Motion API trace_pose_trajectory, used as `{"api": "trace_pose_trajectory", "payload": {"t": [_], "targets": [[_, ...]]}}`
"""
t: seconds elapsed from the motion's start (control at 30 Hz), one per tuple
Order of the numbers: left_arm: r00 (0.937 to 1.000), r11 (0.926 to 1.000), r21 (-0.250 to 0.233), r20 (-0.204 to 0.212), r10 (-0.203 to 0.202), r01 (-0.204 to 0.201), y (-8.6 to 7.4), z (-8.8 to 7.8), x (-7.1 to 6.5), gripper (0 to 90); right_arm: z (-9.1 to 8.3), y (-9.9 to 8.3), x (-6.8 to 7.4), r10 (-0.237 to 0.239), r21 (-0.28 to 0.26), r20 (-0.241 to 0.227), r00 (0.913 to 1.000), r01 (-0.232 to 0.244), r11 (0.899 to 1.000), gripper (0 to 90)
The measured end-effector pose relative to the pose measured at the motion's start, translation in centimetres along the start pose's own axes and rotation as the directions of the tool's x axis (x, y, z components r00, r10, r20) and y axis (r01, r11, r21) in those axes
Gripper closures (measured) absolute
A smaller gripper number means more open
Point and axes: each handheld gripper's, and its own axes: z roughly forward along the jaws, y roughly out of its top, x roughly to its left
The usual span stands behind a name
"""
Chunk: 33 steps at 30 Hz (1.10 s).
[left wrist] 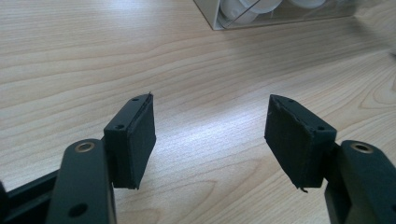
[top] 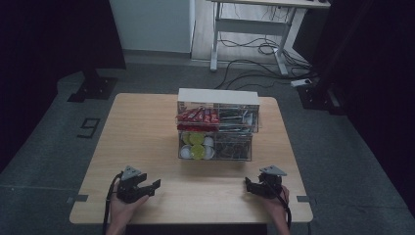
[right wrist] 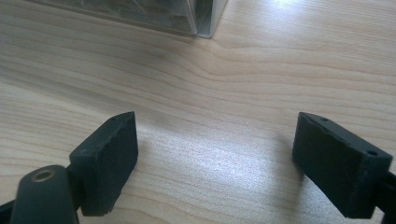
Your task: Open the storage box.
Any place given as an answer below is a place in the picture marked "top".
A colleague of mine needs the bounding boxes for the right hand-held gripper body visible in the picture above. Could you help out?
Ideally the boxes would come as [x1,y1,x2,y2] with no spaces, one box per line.
[257,164,289,201]

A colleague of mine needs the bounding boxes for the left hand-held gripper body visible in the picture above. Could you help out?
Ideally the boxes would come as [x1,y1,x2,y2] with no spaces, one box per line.
[115,164,148,205]

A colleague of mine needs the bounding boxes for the person's left hand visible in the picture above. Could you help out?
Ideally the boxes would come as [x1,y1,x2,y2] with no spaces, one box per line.
[109,190,150,227]

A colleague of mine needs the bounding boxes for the person's right hand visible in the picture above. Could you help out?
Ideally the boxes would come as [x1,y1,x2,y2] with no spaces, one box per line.
[259,184,291,219]

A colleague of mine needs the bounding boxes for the pile of dark small sachets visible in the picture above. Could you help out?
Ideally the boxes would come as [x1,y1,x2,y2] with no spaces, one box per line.
[214,134,252,161]

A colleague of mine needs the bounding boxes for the clear upper drawer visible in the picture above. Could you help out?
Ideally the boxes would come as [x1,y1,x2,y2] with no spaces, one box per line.
[176,101,261,134]

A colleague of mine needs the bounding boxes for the pile of dark packets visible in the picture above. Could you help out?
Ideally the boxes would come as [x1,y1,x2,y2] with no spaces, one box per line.
[217,108,254,133]

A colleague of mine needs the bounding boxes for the row of red packets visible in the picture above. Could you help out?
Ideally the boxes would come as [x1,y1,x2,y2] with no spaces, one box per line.
[176,107,220,132]

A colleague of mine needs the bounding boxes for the clear white-topped drawer organizer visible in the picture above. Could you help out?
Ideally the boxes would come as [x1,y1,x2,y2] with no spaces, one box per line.
[176,87,261,163]

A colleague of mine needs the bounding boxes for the black stand base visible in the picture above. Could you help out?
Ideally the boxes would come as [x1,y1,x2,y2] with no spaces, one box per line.
[297,76,347,116]
[67,68,118,104]

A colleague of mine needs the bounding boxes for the white power strip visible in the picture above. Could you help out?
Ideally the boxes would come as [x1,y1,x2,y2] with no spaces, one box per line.
[290,77,313,89]

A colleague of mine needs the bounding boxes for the dark curtain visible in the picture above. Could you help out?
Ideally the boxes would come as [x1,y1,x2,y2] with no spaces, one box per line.
[0,0,127,174]
[293,0,415,210]

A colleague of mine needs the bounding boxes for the white cabinet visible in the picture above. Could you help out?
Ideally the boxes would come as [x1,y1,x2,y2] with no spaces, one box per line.
[109,0,197,55]

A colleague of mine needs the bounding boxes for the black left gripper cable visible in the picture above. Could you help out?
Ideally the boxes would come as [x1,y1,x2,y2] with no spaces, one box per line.
[102,171,123,235]

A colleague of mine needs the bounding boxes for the black floor cables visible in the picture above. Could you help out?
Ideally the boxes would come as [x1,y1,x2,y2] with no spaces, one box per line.
[213,6,319,91]

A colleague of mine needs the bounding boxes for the white metal-frame desk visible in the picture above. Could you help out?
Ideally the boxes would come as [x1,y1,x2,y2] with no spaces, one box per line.
[207,0,332,77]

